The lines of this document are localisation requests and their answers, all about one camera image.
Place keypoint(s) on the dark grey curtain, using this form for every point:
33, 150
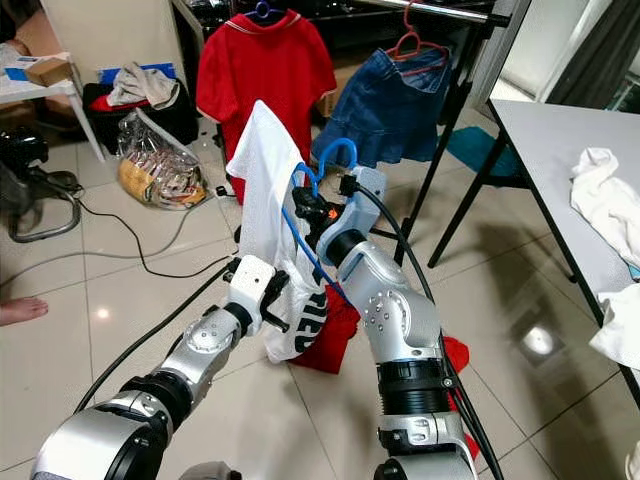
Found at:
595, 50

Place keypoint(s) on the black floor fan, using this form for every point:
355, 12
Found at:
25, 180

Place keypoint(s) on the small brown cardboard box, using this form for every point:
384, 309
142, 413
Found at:
50, 70

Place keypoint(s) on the blue denim garment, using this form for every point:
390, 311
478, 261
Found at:
385, 110

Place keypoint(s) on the white power strip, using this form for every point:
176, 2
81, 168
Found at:
225, 190

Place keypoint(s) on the grey beige crumpled cloth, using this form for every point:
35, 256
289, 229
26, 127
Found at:
140, 85

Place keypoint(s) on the chrome clothes rail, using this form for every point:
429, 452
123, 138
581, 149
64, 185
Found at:
440, 10

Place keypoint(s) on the blue flat box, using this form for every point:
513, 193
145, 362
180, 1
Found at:
120, 73

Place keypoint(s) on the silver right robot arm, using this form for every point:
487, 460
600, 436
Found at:
400, 320

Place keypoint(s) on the white side table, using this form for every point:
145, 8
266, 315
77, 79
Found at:
25, 90

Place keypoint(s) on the clear plastic bag with packets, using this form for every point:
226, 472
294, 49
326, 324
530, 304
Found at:
160, 170

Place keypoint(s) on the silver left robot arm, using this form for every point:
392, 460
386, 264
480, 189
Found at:
160, 390

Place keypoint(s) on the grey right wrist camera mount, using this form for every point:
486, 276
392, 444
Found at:
368, 195

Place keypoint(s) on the black clothes rack stand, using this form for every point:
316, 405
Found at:
458, 108

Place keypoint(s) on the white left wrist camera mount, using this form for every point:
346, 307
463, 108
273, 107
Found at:
250, 285

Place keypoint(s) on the black storage bag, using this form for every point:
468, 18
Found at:
175, 120

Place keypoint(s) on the white polo shirt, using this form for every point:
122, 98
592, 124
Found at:
605, 200

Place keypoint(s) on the blue plastic clothes hanger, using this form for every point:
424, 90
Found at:
345, 145

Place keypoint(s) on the small red cloth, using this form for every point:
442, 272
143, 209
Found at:
110, 102

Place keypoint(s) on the person bare foot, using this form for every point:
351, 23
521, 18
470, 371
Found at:
20, 310

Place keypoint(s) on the teal floor mat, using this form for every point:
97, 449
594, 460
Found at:
475, 150

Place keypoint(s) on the white button shirt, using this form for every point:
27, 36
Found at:
622, 330

